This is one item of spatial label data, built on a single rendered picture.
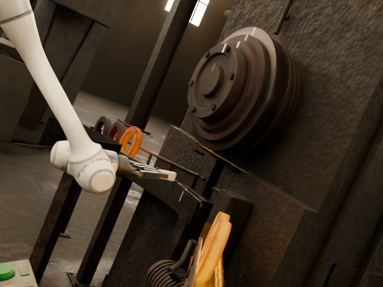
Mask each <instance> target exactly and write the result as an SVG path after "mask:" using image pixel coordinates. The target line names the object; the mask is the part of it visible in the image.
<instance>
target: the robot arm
mask: <svg viewBox="0 0 383 287"><path fill-rule="evenodd" d="M0 27H1V28H2V29H3V31H4V32H5V34H6V35H7V36H8V37H9V39H10V40H11V42H12V44H13V45H14V47H15V48H16V49H17V51H18V53H19V54H20V56H21V58H22V59H23V61H24V63H25V65H26V66H27V68H28V70H29V71H30V73H31V76H32V77H33V79H34V80H35V82H36V84H37V86H38V88H39V89H40V91H41V93H42V95H43V96H44V98H45V99H46V101H47V103H48V105H49V106H50V108H51V110H52V111H53V113H54V115H55V117H56V118H57V120H58V121H59V123H60V125H61V127H62V129H63V131H64V133H65V135H66V137H67V139H68V141H58V142H56V144H55V145H54V146H53V148H52V150H51V154H50V160H51V165H53V167H56V168H57V169H59V170H61V171H64V172H67V173H68V174H69V175H72V176H74V178H75V180H76V181H77V183H78V184H79V185H80V186H81V187H82V188H83V189H84V190H86V191H88V192H90V193H93V194H101V193H102V192H105V191H107V190H109V189H110V188H111V187H112V186H113V184H114V182H115V179H116V177H119V178H123V177H125V175H126V174H127V173H128V174H129V175H132V176H135V175H136V176H138V178H139V179H141V178H145V179H156V180H160V179H165V180H169V181H174V180H175V178H176V175H177V173H175V172H171V171H166V170H160V169H158V167H156V168H154V167H153V166H148V165H145V164H142V163H137V162H133V161H131V160H129V159H128V157H127V156H124V155H119V154H117V153H116V152H115V151H110V150H105V149H103V148H102V147H101V145H100V144H98V143H94V142H92V141H91V139H90V138H89V136H88V134H87V133H86V131H85V129H84V127H83V126H82V123H81V122H80V120H79V118H78V116H77V114H76V113H75V111H74V109H73V107H72V105H71V103H70V101H69V99H68V98H67V96H66V94H65V92H64V90H63V88H62V86H61V84H60V82H59V81H58V79H57V77H56V75H55V74H54V72H53V70H52V68H51V66H50V64H49V62H48V60H47V58H46V55H45V53H44V51H43V47H42V44H41V42H40V39H39V34H38V30H37V27H36V23H35V18H34V13H33V11H32V8H31V5H30V1H29V0H0Z"/></svg>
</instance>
